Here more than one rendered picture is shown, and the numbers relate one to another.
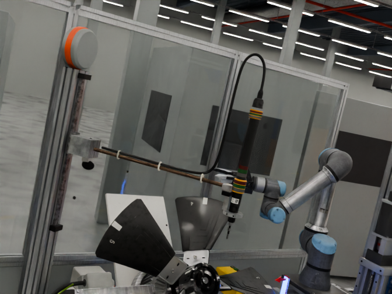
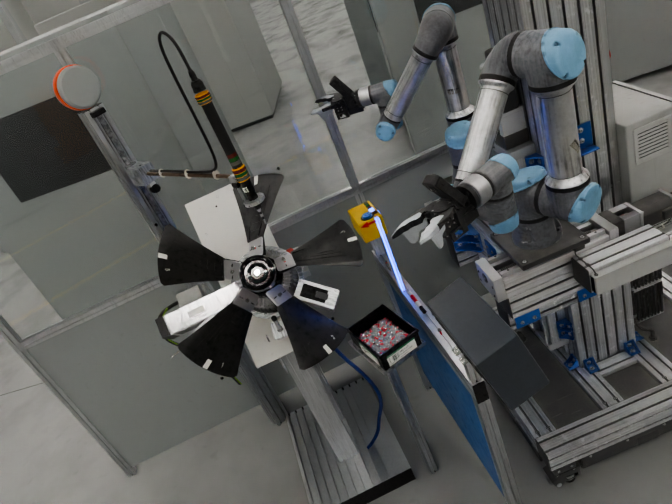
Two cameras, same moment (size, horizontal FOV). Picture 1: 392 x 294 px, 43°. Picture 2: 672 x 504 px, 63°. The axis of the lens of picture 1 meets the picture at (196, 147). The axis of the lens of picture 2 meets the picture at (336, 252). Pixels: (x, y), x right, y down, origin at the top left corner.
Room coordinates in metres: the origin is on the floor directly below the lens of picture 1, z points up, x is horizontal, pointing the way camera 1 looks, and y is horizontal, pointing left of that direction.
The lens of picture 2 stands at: (0.35, -1.18, 2.10)
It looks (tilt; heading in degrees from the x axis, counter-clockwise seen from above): 30 degrees down; 32
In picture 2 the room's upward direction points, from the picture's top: 23 degrees counter-clockwise
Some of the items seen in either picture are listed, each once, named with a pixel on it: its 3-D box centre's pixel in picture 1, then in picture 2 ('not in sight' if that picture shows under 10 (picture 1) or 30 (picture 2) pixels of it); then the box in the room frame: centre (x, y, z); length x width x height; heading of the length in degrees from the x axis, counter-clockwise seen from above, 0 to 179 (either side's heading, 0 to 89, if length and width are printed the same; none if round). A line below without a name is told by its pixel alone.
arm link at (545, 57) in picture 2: not in sight; (559, 132); (1.80, -1.07, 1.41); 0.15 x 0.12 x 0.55; 58
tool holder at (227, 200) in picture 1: (233, 200); (246, 188); (1.65, -0.16, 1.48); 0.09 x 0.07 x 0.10; 71
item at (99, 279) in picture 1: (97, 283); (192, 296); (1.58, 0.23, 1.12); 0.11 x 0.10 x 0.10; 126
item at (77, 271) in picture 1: (88, 285); not in sight; (2.01, 0.32, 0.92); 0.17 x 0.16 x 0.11; 36
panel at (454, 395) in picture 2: not in sight; (444, 380); (1.78, -0.52, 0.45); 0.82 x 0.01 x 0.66; 36
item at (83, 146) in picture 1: (83, 146); (141, 173); (1.85, 0.42, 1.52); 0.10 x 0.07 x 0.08; 71
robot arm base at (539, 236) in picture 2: not in sight; (534, 222); (1.87, -0.95, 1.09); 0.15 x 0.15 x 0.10
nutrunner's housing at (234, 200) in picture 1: (245, 157); (226, 144); (1.65, -0.17, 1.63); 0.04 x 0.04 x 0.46
